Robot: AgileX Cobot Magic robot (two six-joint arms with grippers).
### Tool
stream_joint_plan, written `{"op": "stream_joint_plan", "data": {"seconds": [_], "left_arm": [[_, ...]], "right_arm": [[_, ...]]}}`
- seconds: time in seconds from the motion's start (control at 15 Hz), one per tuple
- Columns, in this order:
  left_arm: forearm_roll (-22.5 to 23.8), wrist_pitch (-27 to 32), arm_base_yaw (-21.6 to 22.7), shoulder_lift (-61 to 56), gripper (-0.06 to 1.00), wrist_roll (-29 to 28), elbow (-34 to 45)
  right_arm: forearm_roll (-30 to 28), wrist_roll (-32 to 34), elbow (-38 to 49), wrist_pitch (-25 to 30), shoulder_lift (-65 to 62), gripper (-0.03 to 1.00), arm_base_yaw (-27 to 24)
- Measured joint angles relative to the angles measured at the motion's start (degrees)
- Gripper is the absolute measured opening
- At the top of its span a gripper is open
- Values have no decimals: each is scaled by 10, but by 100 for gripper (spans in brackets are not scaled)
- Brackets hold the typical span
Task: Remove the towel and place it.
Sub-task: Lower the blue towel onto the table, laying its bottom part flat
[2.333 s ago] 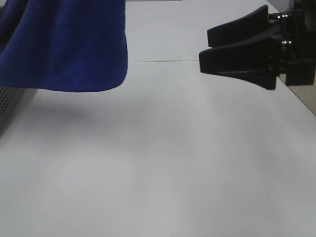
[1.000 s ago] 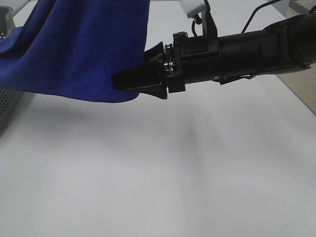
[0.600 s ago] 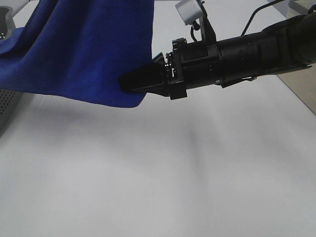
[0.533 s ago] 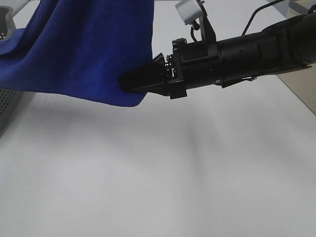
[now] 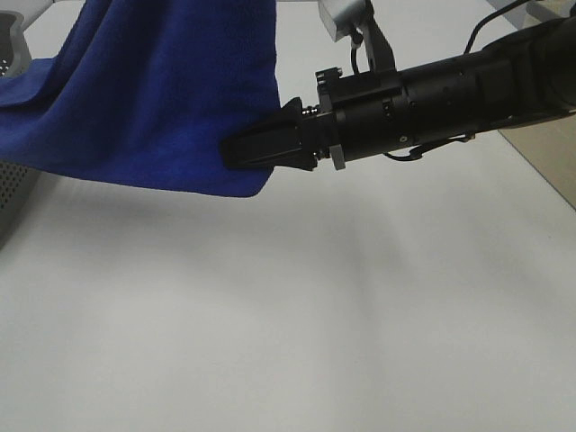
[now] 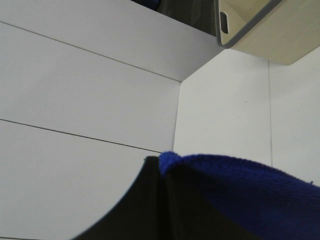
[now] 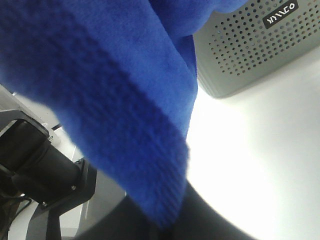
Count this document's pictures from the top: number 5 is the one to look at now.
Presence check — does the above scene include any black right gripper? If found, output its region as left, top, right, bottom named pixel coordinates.
left=220, top=68, right=408, bottom=171

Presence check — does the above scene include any blue microfibre towel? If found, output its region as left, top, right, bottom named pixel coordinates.
left=1, top=1, right=280, bottom=197

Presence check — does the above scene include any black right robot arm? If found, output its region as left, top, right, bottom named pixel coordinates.
left=220, top=17, right=575, bottom=171

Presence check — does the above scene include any beige wooden box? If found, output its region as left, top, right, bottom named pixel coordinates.
left=501, top=1, right=575, bottom=206

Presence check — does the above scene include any grey perforated plastic basket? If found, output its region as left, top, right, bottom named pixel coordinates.
left=1, top=10, right=40, bottom=246

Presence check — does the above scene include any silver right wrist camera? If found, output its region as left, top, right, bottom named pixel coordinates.
left=318, top=0, right=396, bottom=75

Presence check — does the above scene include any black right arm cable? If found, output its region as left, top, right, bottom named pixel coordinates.
left=462, top=0, right=536, bottom=55

